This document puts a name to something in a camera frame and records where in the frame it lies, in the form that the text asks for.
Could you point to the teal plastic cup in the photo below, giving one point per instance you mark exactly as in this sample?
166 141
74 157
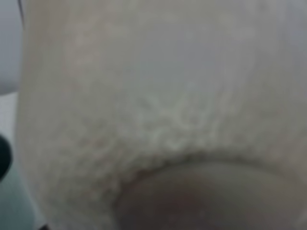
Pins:
17 211

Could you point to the clear plastic drink bottle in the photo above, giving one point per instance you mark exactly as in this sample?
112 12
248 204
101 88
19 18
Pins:
165 114

